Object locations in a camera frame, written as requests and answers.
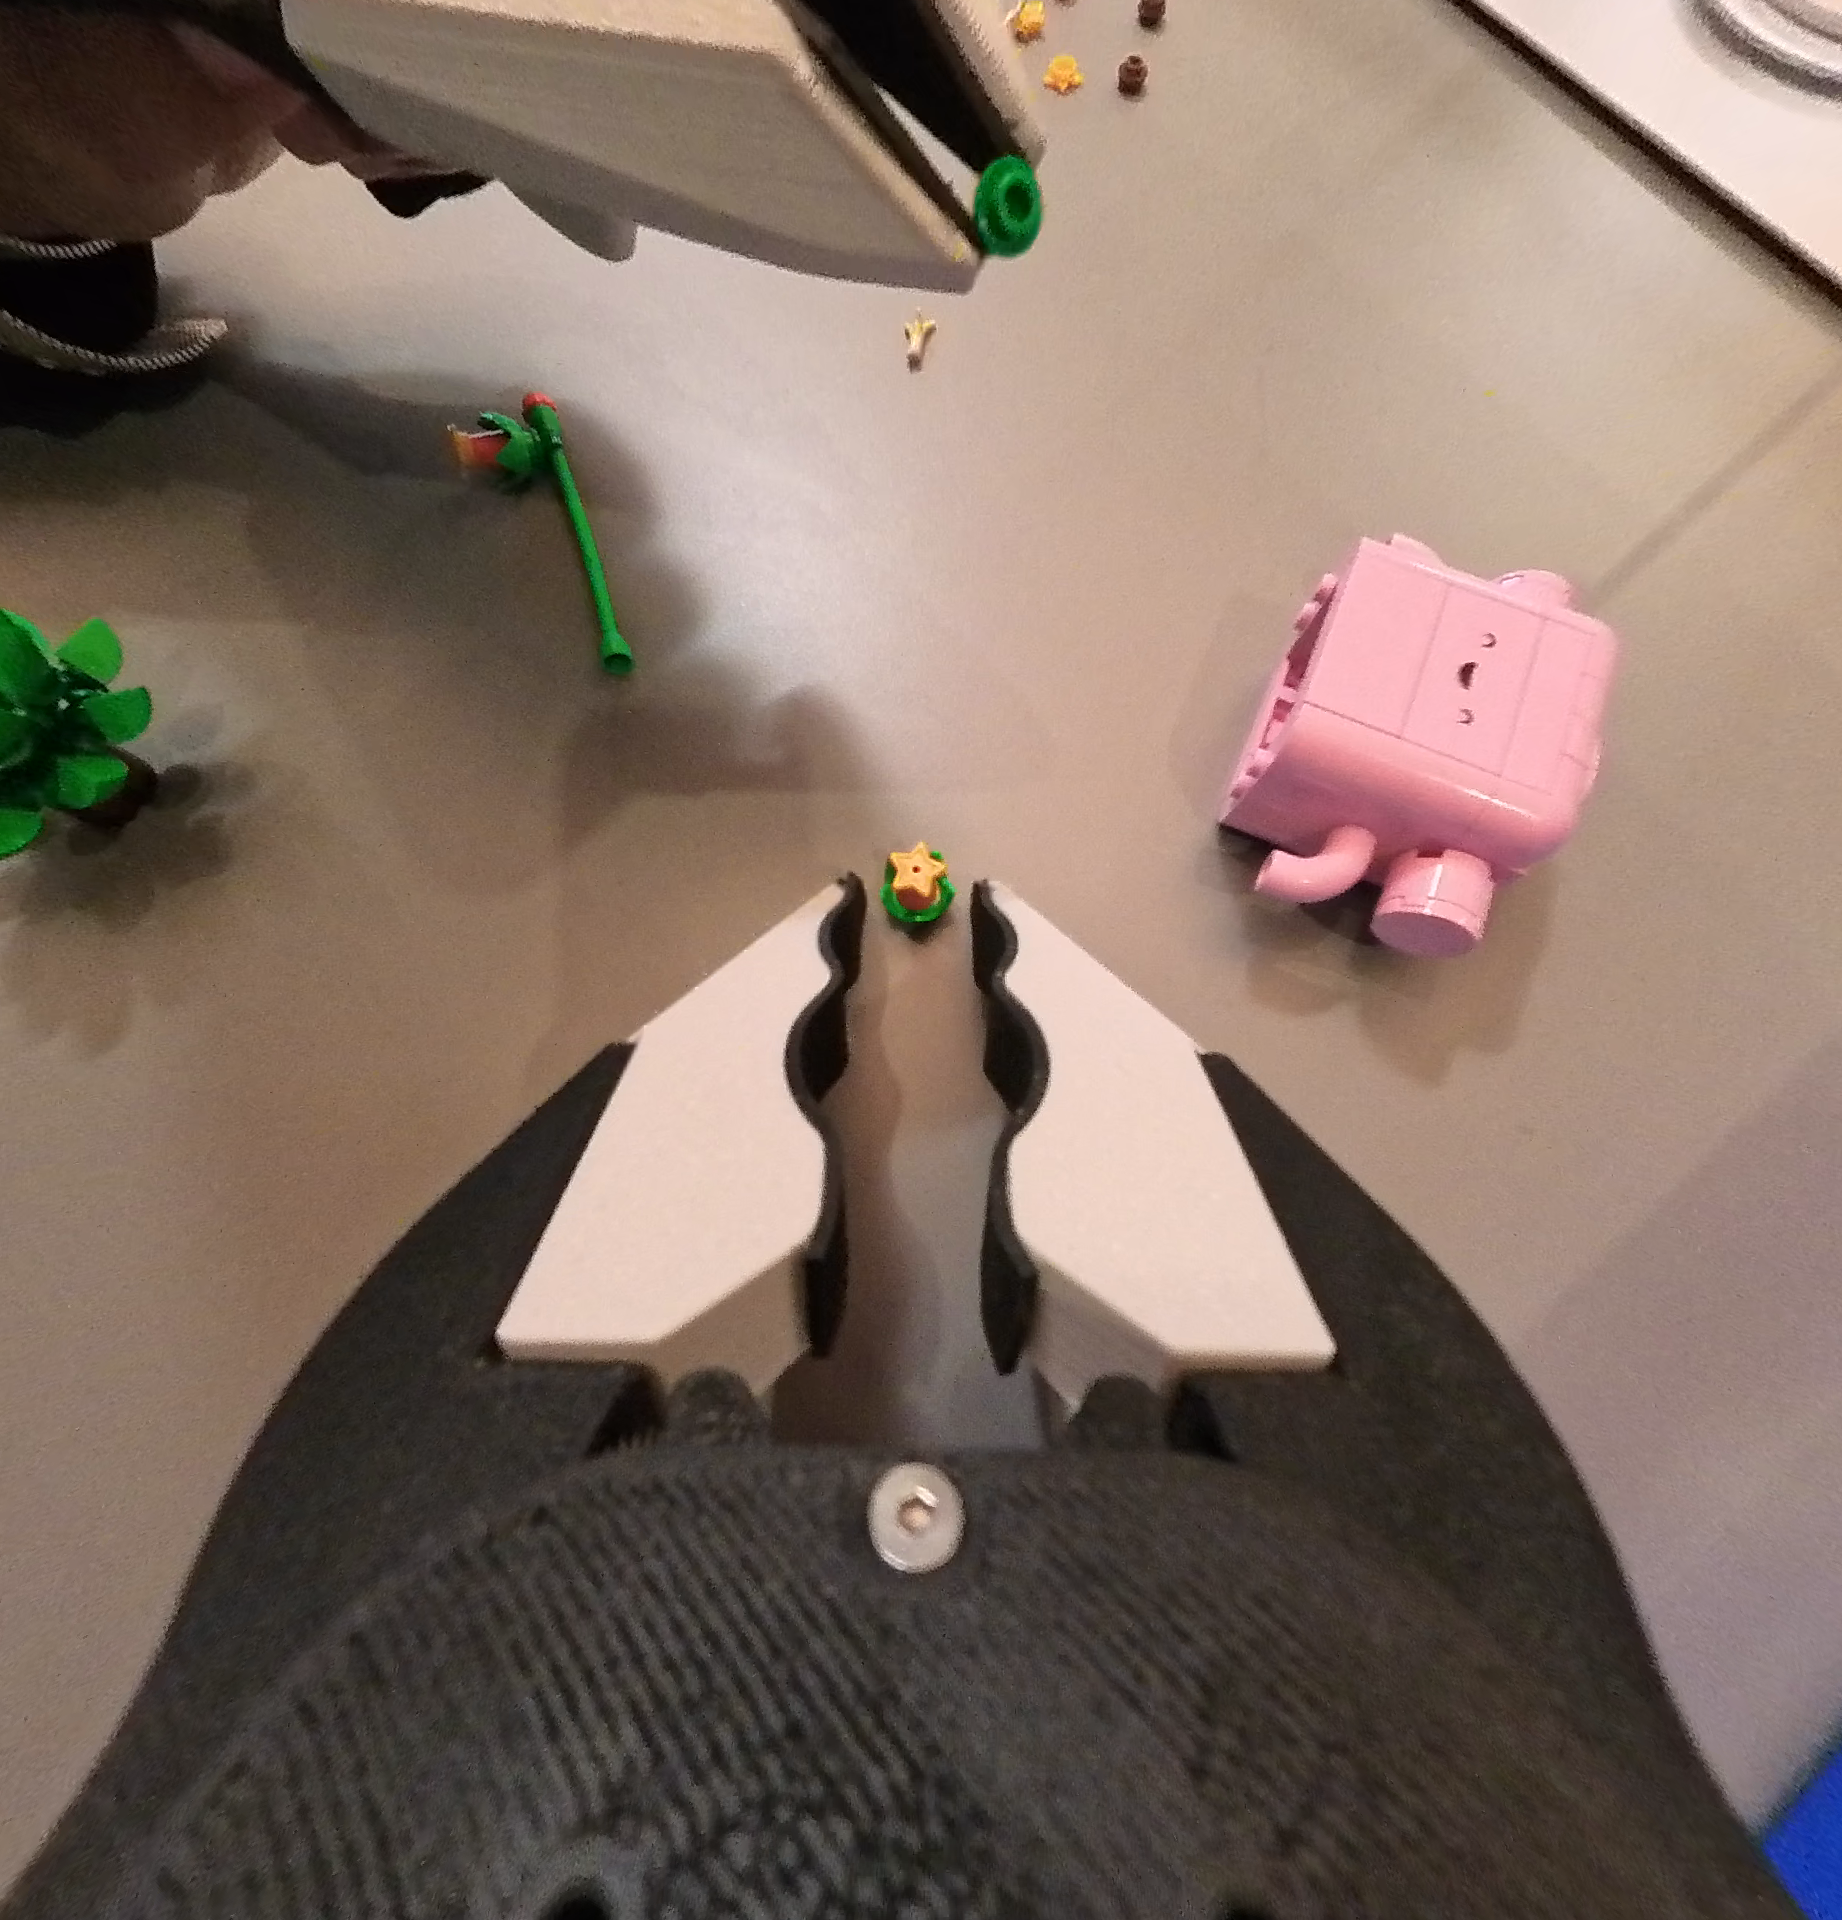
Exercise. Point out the grey mesh watch band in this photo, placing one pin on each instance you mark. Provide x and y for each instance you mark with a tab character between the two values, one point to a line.
82	321

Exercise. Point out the blue storage bin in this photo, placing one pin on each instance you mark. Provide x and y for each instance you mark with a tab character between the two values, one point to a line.
1828	1815

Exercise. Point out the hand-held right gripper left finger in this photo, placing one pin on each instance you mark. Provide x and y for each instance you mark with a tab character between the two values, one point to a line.
666	1201

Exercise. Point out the person's left hand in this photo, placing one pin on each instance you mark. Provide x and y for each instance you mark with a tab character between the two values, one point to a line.
111	105

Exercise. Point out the pink brick figure pot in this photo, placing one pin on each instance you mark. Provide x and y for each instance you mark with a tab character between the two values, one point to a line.
1423	738

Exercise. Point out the person's left forearm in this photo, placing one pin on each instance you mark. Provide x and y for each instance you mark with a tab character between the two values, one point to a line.
35	392

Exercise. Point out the green flower stem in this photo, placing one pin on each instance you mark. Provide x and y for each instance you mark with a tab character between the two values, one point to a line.
585	555

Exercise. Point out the white book stand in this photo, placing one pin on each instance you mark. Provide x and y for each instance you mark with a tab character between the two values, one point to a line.
1731	136

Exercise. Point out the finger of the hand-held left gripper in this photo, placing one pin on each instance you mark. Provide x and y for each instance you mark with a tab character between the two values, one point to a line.
636	105
980	75

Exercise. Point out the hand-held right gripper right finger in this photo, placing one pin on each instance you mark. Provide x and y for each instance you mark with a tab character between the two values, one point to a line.
1160	1218

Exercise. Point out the green leafy plant piece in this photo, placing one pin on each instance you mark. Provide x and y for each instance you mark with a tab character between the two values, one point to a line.
35	722

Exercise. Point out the red flower bud piece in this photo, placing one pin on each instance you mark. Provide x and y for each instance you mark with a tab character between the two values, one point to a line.
918	909

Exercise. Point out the yellow star flower piece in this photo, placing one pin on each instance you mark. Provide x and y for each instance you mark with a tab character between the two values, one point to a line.
918	868
1065	74

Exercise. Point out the tan twig piece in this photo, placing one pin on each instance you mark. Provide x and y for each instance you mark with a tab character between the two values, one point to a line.
918	339

